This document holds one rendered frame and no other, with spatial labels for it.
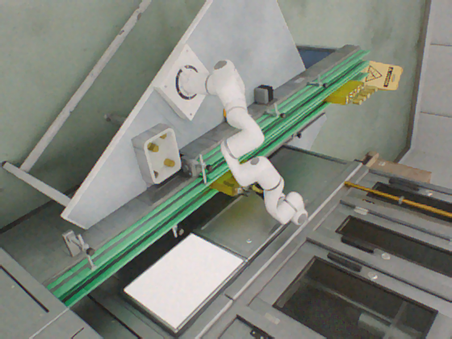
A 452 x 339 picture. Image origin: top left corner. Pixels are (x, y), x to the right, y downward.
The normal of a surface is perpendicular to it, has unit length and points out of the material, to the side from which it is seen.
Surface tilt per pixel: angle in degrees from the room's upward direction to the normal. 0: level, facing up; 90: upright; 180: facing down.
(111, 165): 0
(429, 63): 90
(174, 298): 90
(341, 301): 90
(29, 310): 90
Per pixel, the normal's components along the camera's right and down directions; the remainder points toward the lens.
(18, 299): -0.12, -0.83
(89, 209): 0.76, 0.27
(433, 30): -0.64, 0.48
